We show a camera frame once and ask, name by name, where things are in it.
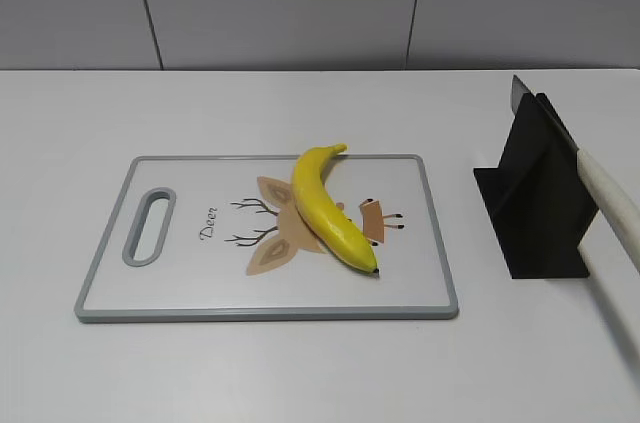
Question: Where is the yellow plastic banana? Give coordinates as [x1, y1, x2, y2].
[291, 143, 379, 275]

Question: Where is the cleaver knife with white handle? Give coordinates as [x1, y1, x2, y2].
[510, 75, 639, 270]

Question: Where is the white grey-rimmed cutting board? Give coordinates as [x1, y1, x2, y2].
[74, 154, 459, 323]

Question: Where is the black knife stand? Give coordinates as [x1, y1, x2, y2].
[473, 93, 598, 279]

